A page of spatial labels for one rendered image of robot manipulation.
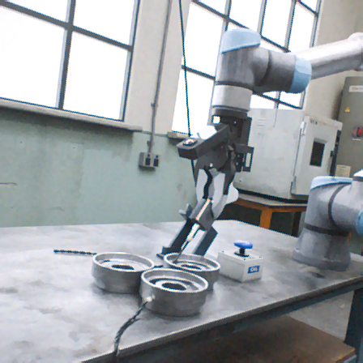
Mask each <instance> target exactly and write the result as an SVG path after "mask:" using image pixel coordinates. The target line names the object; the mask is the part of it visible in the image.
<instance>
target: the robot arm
mask: <svg viewBox="0 0 363 363"><path fill-rule="evenodd" d="M260 45H261V36H260V35H259V34H258V33H257V32H255V31H252V30H249V29H244V28H234V29H230V30H228V31H227V32H226V33H225V34H224V36H223V39H222V41H221V46H220V51H219V55H220V56H219V61H218V67H217V73H216V83H215V89H214V94H213V100H212V105H211V106H212V108H214V109H212V110H211V115H212V116H214V117H218V118H219V121H218V122H212V123H211V124H209V125H208V126H206V127H205V128H203V129H202V130H201V131H199V132H197V133H196V134H194V135H192V136H190V137H189V138H188V139H186V140H185V141H183V142H181V143H179V144H177V151H178V155H179V157H181V158H186V159H188V160H197V162H196V165H195V169H194V180H195V188H196V192H197V198H198V201H199V202H200V200H201V199H206V200H207V199H211V198H212V200H213V204H212V206H211V213H212V216H213V218H214V219H217V217H218V216H219V214H220V213H221V212H222V210H223V208H224V206H225V205H226V204H229V203H232V202H235V201H237V190H236V189H235V188H234V187H233V179H234V178H235V175H236V173H239V172H241V167H242V172H247V173H250V170H251V165H252V160H253V154H254V147H251V146H248V142H249V137H250V128H251V122H252V117H249V116H247V114H248V113H247V112H248V111H250V104H251V98H252V96H253V95H258V94H265V93H271V92H285V94H294V95H298V94H301V93H303V91H304V90H306V89H307V87H308V85H309V81H310V80H311V79H317V78H321V77H324V76H328V75H333V74H337V73H340V72H344V71H346V70H354V71H363V32H356V33H353V34H352V35H351V36H350V37H349V38H348V39H347V40H343V41H337V42H333V43H330V44H325V45H320V46H315V47H312V48H309V49H303V50H299V51H296V52H291V53H281V52H279V51H275V50H273V49H267V48H265V47H262V46H260ZM247 153H250V154H251V155H250V164H249V167H246V156H247ZM244 155H245V157H244ZM243 158H244V162H243ZM212 169H216V172H218V173H220V174H219V175H216V174H215V171H214V170H212ZM214 192H215V193H214ZM309 193H310V194H309V198H308V203H307V208H306V212H305V226H304V230H303V232H302V234H301V236H300V237H299V239H298V240H297V243H296V245H295V246H294V247H293V254H292V257H293V258H294V259H295V260H297V261H298V262H301V263H304V264H306V265H309V266H312V267H317V268H322V269H326V270H331V271H348V270H349V269H350V265H351V256H350V251H349V245H348V235H349V233H354V234H356V235H359V236H361V237H363V170H362V171H361V172H359V173H355V174H354V176H353V178H349V177H332V176H320V177H315V178H314V179H313V181H312V182H311V187H310V189H309Z"/></svg>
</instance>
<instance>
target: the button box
mask: <svg viewBox="0 0 363 363"><path fill-rule="evenodd" d="M264 261H265V258H263V257H260V256H258V255H255V254H251V253H248V252H245V253H244V254H241V253H239V250H225V251H218V256H217V261H216V262H217V263H219V265H220V272H219V274H221V275H224V276H227V277H228V278H231V279H233V280H236V281H238V282H240V283H244V282H247V281H251V280H258V279H262V274H263V266H264Z"/></svg>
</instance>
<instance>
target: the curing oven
mask: <svg viewBox="0 0 363 363"><path fill-rule="evenodd" d="M247 113H248V114H247V116H249V117H252V122H251V128H250V137H249V142H248V146H251V147H254V154H253V160H252V165H251V170H250V173H247V172H242V167H241V172H239V173H236V175H235V178H234V179H233V187H234V188H235V189H236V190H237V189H242V190H248V191H253V192H256V193H260V194H267V195H270V196H275V197H278V198H282V199H284V201H283V203H289V200H290V199H298V200H308V198H309V194H310V193H309V189H310V187H311V182H312V181H313V179H314V178H315V177H320V176H332V177H333V175H334V171H335V162H336V158H337V153H338V149H339V144H340V136H341V132H342V127H343V123H342V122H337V121H334V120H331V119H329V118H326V117H323V116H320V115H317V114H316V113H311V112H309V111H307V110H304V109H279V108H270V109H262V108H250V111H248V112H247Z"/></svg>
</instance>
